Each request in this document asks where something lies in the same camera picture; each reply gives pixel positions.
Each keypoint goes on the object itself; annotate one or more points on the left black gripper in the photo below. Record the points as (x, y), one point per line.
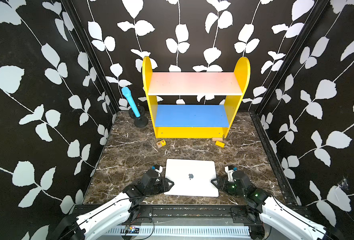
(165, 185)

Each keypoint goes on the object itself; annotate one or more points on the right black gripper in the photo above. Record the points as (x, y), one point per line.
(223, 181)

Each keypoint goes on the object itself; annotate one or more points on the silver laptop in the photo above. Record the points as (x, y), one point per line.
(191, 178)

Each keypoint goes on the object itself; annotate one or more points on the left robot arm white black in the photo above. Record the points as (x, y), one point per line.
(94, 224)

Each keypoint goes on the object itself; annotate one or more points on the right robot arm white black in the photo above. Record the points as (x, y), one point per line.
(264, 212)

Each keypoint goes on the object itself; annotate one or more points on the yellow toy block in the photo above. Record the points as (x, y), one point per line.
(220, 144)

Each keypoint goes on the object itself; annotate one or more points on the small wooden letter block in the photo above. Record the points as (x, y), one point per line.
(161, 143)

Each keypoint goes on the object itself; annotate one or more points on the tan wooden block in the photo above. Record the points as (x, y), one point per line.
(217, 139)

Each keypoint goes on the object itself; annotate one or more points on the small circuit board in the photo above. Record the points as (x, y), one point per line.
(130, 230)

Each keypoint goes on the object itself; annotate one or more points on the blue microphone on black stand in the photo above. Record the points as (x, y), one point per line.
(136, 112)

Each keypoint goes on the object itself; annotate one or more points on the yellow shelf with blue board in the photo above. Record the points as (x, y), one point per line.
(194, 105)

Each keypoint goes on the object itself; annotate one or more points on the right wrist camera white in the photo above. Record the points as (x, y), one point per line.
(230, 170)

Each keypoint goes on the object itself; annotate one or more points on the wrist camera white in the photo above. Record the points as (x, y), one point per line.
(230, 170)
(157, 168)

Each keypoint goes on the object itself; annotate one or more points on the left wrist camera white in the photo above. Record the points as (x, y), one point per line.
(157, 168)

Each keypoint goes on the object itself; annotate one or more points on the black front mounting rail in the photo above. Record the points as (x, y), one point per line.
(192, 211)

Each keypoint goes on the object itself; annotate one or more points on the white slotted cable duct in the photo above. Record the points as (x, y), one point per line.
(186, 231)

